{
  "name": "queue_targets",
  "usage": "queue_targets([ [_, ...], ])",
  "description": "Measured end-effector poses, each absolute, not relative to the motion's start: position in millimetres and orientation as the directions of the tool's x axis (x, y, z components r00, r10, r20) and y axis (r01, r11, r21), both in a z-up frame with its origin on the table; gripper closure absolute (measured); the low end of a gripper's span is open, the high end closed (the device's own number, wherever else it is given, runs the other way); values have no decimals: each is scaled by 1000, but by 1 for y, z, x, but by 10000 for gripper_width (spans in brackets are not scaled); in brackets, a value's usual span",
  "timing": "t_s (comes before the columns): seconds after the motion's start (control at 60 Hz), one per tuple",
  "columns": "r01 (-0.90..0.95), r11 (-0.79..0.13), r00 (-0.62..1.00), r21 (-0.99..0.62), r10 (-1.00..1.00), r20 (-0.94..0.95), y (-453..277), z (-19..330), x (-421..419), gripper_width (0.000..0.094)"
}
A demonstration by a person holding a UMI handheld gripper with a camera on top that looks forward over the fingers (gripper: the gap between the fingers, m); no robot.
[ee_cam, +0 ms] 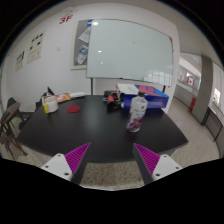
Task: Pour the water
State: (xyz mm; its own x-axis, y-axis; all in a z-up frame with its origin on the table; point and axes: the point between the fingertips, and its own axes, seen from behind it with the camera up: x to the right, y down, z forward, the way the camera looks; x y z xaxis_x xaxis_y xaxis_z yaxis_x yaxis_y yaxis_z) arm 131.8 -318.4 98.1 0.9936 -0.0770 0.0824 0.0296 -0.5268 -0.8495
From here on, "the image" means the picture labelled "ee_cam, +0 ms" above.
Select whiteboard on stand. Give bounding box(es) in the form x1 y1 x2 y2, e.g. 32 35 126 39
85 18 175 98

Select clear plastic drink bottle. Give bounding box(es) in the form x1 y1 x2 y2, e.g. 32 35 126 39
126 90 149 134

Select grey framed pin board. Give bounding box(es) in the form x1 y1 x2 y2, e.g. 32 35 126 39
70 18 93 71

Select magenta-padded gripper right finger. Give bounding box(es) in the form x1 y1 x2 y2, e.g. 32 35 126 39
132 142 184 186

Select flat white object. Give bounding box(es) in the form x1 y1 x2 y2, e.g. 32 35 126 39
69 91 87 99

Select flat round red coaster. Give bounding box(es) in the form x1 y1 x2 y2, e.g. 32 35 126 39
66 104 81 114

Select small white wall poster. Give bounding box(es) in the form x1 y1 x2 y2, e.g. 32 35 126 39
14 49 26 73

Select blue and white cardboard box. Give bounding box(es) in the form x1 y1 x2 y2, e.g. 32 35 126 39
116 83 170 110

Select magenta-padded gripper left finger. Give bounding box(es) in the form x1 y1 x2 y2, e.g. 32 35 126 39
40 142 92 186

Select white mug with yellow handle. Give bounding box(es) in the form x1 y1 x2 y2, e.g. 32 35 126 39
43 95 60 115

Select dark padded chair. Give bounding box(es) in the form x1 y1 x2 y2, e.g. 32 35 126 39
6 96 18 109

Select large white wall poster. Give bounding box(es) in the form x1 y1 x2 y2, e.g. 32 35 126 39
26 30 47 65

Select round wooden side table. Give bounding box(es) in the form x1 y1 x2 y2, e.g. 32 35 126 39
0 101 29 158

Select black and red power tool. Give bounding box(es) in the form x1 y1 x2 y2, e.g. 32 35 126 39
102 89 125 110

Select red fire extinguisher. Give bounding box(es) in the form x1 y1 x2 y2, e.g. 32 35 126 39
189 96 197 113

